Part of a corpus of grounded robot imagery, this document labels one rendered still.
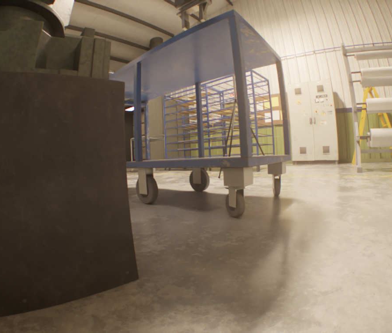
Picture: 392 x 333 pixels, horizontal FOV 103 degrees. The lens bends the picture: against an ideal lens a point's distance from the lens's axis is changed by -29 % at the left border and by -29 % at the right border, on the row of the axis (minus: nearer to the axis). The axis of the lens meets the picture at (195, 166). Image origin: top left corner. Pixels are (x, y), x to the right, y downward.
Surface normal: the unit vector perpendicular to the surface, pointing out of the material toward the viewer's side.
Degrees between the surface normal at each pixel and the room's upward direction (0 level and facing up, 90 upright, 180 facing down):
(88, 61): 90
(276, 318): 0
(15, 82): 90
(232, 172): 90
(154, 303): 0
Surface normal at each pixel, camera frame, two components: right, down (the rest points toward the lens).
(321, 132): -0.64, 0.07
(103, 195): 0.70, 0.00
